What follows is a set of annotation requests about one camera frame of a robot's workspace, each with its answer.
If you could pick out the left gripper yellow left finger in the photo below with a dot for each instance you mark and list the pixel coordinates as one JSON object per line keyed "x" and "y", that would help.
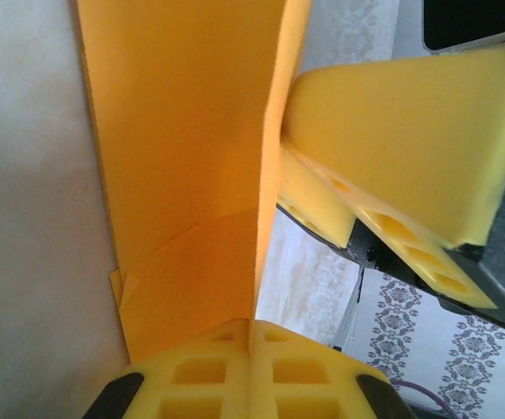
{"x": 239, "y": 384}

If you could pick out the orange square paper sheet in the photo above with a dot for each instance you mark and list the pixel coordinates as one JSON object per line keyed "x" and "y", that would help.
{"x": 169, "y": 131}

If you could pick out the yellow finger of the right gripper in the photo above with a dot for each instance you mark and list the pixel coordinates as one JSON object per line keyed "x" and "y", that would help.
{"x": 409, "y": 139}
{"x": 313, "y": 201}

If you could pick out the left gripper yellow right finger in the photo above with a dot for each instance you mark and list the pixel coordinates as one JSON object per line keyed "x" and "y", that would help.
{"x": 261, "y": 384}

